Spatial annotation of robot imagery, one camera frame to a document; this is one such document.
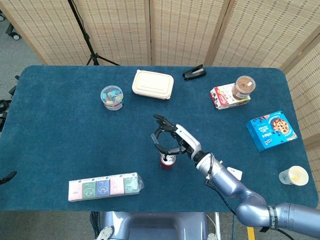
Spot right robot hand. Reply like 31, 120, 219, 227
152, 114, 203, 161

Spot clear plastic straw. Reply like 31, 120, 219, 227
150, 133, 167, 161

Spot red soda can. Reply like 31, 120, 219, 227
159, 154, 177, 171

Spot red white cookie box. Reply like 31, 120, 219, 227
209, 83, 252, 111

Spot beige lidded lunch box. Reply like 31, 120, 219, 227
131, 69, 175, 100

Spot black stapler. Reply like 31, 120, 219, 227
182, 64, 207, 81

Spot clear jar of rubber bands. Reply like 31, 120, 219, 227
231, 75, 257, 101

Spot blue cookie box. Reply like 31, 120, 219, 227
245, 110, 298, 152

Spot clear jar of colourful clips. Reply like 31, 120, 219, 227
100, 85, 125, 111

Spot grey-blue robot torso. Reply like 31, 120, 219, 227
101, 211, 208, 240

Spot wrapped tissue multipack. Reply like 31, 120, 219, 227
67, 171, 145, 202

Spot bamboo folding screen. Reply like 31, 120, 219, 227
0, 0, 320, 176

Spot white paper cup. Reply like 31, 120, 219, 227
278, 165, 310, 187

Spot blue table cloth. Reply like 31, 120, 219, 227
0, 65, 312, 213

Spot black tripod stand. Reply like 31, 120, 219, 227
67, 0, 121, 66

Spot black equipment beside table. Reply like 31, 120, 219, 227
0, 74, 20, 133

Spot black caster wheel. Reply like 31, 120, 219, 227
4, 23, 21, 42

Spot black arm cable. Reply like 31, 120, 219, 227
203, 174, 238, 217

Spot black curved handle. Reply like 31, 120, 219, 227
0, 170, 18, 186

